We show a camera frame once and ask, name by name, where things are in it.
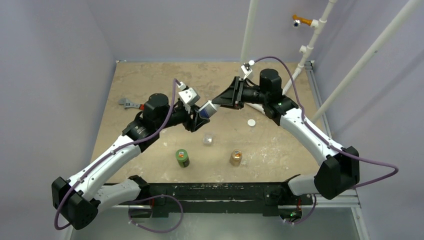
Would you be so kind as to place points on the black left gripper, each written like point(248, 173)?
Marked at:
point(193, 123)

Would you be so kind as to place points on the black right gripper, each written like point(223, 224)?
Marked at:
point(237, 93)

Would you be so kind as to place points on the white capped dark pill bottle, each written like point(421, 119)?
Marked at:
point(208, 110)

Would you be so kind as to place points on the clear plastic pill organizer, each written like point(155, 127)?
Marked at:
point(208, 139)

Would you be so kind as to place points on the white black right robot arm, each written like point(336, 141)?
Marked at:
point(338, 167)

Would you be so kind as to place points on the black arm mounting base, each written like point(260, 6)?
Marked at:
point(270, 199)

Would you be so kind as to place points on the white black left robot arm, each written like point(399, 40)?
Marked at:
point(81, 197)

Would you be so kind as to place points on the green pill bottle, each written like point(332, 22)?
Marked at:
point(182, 158)

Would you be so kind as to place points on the amber pill bottle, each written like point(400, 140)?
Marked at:
point(236, 157)

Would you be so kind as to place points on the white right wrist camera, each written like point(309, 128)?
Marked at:
point(247, 70)

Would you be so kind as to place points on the red handled adjustable wrench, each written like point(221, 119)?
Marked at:
point(126, 103)

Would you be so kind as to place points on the white PVC pipe frame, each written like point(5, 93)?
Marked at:
point(387, 92)

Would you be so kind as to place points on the aluminium extrusion frame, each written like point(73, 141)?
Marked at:
point(82, 196)

